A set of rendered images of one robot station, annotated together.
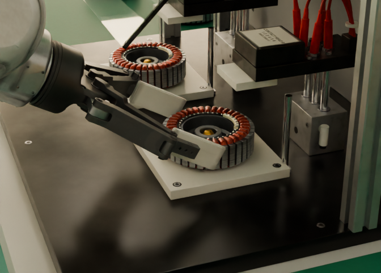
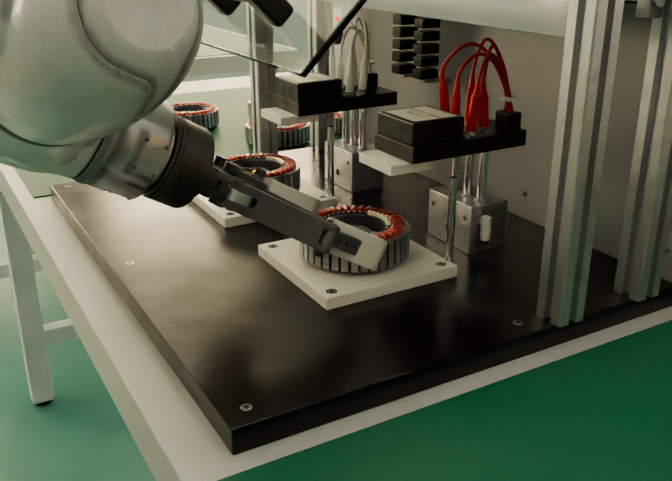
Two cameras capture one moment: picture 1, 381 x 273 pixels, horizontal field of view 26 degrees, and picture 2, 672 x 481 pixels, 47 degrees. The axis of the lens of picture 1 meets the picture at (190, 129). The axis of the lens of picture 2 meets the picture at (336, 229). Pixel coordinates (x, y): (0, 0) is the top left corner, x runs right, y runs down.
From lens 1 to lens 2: 0.28 m
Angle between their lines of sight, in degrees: 10
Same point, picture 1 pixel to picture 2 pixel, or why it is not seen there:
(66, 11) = not seen: hidden behind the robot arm
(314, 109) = (471, 200)
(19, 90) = (136, 172)
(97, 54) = not seen: hidden behind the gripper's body
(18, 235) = (137, 369)
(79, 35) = not seen: hidden behind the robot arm
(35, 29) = (194, 31)
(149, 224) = (310, 338)
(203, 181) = (362, 286)
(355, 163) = (560, 239)
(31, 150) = (135, 271)
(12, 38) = (165, 38)
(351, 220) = (556, 312)
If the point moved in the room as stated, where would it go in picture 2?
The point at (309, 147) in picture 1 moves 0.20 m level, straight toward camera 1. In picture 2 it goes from (468, 243) to (509, 336)
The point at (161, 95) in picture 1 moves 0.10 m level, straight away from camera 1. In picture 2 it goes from (292, 194) to (279, 168)
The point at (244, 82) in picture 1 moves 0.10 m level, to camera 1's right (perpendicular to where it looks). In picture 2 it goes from (399, 164) to (498, 160)
